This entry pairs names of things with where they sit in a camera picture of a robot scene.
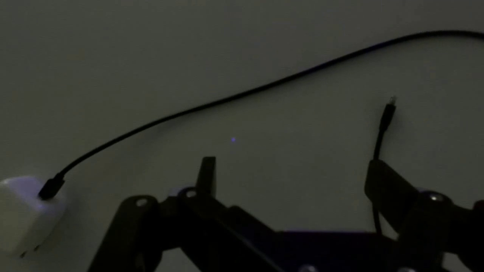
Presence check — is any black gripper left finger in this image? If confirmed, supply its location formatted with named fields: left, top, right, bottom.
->
left=195, top=157, right=217, bottom=197

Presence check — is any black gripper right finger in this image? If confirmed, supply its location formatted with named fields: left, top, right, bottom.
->
left=365, top=160, right=419, bottom=236

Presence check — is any black charger cable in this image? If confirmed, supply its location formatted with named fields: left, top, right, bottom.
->
left=37, top=29, right=484, bottom=236

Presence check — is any white charger power brick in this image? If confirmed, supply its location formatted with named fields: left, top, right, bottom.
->
left=0, top=175, right=67, bottom=257

